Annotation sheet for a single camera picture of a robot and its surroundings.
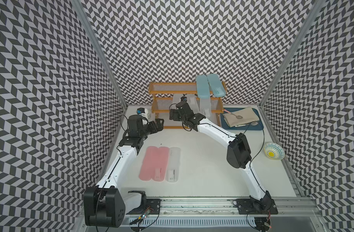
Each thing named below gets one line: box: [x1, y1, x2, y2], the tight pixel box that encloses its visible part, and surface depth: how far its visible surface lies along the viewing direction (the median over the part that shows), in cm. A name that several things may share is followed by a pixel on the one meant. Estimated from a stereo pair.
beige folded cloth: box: [222, 106, 260, 128], surface depth 113 cm
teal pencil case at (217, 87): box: [206, 73, 226, 98], surface depth 88 cm
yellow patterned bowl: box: [264, 142, 286, 160], surface depth 92 cm
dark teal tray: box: [220, 107, 264, 131], surface depth 110 cm
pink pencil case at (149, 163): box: [138, 145, 159, 181], surface depth 90 cm
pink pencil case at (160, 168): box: [151, 146, 170, 182], surface depth 88 cm
